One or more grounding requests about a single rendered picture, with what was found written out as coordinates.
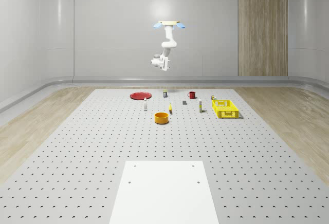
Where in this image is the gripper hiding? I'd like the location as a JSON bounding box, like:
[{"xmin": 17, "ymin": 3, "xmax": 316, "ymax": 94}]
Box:
[{"xmin": 159, "ymin": 57, "xmax": 171, "ymax": 71}]

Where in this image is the red plate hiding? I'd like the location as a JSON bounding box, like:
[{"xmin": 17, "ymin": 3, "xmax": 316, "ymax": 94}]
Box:
[{"xmin": 130, "ymin": 91, "xmax": 153, "ymax": 102}]

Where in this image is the drone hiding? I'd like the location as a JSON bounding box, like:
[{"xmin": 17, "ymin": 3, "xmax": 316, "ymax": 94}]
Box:
[{"xmin": 153, "ymin": 21, "xmax": 186, "ymax": 30}]

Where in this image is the yellow bowl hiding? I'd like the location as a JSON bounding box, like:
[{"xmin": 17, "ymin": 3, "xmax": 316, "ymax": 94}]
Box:
[{"xmin": 154, "ymin": 112, "xmax": 170, "ymax": 125}]

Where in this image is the yellow basket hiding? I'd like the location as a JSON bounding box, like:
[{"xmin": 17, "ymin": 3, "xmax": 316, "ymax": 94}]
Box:
[{"xmin": 211, "ymin": 99, "xmax": 240, "ymax": 119}]

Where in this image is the white board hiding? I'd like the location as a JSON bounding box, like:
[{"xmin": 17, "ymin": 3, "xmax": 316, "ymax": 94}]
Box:
[{"xmin": 108, "ymin": 160, "xmax": 220, "ymax": 224}]

